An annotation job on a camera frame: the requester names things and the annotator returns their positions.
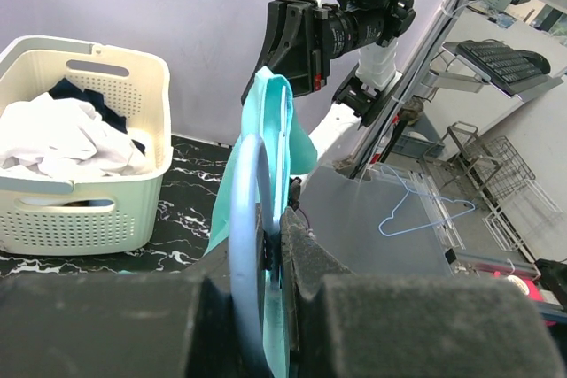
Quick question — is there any grey keyboard tray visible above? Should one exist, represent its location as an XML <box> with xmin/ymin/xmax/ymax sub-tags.
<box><xmin>420</xmin><ymin>39</ymin><xmax>563</xmax><ymax>103</ymax></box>

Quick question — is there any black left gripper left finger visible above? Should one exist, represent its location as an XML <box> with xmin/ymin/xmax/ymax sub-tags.
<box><xmin>1</xmin><ymin>245</ymin><xmax>239</xmax><ymax>377</ymax></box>

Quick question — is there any white t shirt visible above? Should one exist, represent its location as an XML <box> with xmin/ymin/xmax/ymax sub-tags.
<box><xmin>1</xmin><ymin>93</ymin><xmax>153</xmax><ymax>180</ymax></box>

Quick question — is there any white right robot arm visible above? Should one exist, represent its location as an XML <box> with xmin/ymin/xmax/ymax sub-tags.
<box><xmin>250</xmin><ymin>0</ymin><xmax>416</xmax><ymax>126</ymax></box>

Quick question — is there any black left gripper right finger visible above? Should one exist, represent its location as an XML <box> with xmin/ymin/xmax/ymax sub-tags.
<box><xmin>281</xmin><ymin>210</ymin><xmax>566</xmax><ymax>377</ymax></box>

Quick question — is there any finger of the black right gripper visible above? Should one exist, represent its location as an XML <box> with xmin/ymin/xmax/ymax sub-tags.
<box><xmin>241</xmin><ymin>0</ymin><xmax>310</xmax><ymax>104</ymax></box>
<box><xmin>283</xmin><ymin>63</ymin><xmax>330</xmax><ymax>96</ymax></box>

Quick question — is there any teal t shirt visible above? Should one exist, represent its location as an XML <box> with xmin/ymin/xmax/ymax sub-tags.
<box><xmin>207</xmin><ymin>68</ymin><xmax>318</xmax><ymax>377</ymax></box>

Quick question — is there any blue hanger on floor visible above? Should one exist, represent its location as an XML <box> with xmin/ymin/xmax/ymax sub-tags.
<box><xmin>377</xmin><ymin>166</ymin><xmax>477</xmax><ymax>238</ymax></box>

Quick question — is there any navy blue garment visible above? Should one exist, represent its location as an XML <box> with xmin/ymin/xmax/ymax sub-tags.
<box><xmin>48</xmin><ymin>78</ymin><xmax>145</xmax><ymax>158</ymax></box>

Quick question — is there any cream plastic laundry basket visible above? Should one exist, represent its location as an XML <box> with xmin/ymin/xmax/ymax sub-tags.
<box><xmin>1</xmin><ymin>35</ymin><xmax>173</xmax><ymax>256</ymax></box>

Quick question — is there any black computer keyboard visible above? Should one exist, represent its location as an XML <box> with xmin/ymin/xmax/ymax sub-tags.
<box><xmin>455</xmin><ymin>40</ymin><xmax>551</xmax><ymax>96</ymax></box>

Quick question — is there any wire mesh basket rack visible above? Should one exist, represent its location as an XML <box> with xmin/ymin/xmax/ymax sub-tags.
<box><xmin>420</xmin><ymin>121</ymin><xmax>563</xmax><ymax>251</ymax></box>

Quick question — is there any blue hanger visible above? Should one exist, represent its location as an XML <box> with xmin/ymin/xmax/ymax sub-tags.
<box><xmin>377</xmin><ymin>166</ymin><xmax>477</xmax><ymax>238</ymax></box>
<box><xmin>228</xmin><ymin>134</ymin><xmax>279</xmax><ymax>374</ymax></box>

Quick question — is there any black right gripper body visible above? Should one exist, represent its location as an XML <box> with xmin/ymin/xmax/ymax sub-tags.
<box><xmin>307</xmin><ymin>1</ymin><xmax>386</xmax><ymax>91</ymax></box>

